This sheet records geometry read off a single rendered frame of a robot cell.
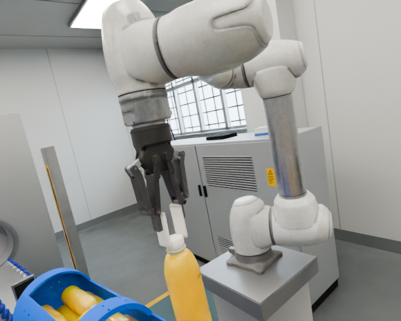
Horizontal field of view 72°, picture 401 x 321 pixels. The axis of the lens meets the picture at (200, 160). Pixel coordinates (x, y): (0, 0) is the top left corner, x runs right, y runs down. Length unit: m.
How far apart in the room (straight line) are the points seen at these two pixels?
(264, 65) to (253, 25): 0.53
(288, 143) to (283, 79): 0.21
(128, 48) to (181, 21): 0.10
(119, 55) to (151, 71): 0.06
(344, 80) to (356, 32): 0.44
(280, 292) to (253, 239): 0.20
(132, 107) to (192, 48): 0.15
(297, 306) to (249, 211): 0.45
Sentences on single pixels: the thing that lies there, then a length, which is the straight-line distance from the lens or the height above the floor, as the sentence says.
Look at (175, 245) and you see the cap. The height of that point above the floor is 1.47.
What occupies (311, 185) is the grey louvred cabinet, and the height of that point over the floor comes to 1.01.
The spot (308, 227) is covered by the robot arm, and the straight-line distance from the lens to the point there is 1.09.
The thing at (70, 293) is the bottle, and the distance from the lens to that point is 1.24.
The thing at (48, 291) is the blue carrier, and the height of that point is 1.16.
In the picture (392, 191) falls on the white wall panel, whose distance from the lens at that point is 3.25.
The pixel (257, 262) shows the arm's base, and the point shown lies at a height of 1.10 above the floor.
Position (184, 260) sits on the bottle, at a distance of 0.57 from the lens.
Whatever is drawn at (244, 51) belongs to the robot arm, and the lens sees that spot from 0.44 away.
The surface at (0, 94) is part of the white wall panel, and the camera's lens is 5.66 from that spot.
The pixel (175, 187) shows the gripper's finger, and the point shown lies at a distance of 0.55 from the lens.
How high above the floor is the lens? 1.70
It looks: 9 degrees down
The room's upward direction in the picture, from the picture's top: 11 degrees counter-clockwise
